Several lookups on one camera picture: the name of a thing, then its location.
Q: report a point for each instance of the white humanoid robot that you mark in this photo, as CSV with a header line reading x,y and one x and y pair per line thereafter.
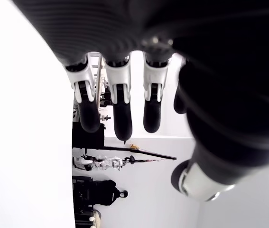
x,y
103,162

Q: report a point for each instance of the silver metal frame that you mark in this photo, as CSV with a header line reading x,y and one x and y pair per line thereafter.
x,y
98,80

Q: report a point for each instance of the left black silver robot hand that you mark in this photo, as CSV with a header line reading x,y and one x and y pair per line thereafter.
x,y
207,71

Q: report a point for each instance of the black cabinet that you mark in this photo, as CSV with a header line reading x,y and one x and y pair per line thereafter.
x,y
86,140

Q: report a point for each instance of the person in black clothes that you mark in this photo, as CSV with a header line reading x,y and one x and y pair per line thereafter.
x,y
96,192

